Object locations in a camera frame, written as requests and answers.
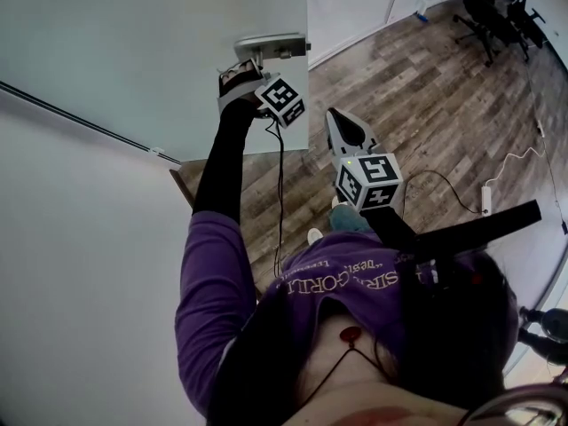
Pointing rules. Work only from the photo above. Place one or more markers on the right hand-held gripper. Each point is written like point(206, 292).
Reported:
point(377, 169)

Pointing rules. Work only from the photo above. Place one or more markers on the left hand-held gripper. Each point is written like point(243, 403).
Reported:
point(281, 100)

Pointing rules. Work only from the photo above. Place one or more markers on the frosted glass door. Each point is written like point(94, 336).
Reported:
point(133, 60)

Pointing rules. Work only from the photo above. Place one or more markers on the person's right forearm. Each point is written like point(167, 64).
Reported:
point(390, 229)

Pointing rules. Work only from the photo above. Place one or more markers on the person's left forearm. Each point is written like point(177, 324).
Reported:
point(222, 167)

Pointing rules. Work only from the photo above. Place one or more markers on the person's left hand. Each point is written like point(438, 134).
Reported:
point(239, 84)

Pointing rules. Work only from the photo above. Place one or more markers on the person's right white shoe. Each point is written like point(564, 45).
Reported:
point(336, 201)

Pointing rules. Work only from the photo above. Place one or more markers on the person's white shoe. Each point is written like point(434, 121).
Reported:
point(315, 235)
point(336, 201)

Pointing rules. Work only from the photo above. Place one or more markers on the blue jeans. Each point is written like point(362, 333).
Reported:
point(348, 218)

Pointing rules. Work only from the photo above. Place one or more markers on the person's left white shoe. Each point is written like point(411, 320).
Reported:
point(315, 235)

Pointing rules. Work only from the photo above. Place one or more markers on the striped frosted glass partition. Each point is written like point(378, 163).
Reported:
point(346, 11)

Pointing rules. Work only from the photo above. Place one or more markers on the small blue object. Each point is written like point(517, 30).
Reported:
point(420, 16)

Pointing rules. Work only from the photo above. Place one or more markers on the white power strip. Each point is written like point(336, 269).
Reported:
point(486, 199)

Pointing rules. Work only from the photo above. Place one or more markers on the black office chair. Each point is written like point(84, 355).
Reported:
point(483, 16)
point(521, 25)

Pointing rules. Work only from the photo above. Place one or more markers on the purple sweatshirt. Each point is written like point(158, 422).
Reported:
point(213, 282)

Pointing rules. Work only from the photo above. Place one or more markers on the person's neck and chin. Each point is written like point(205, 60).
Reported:
point(355, 371)

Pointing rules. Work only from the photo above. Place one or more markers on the grey curved head-mount rim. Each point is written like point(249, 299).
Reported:
point(532, 391)

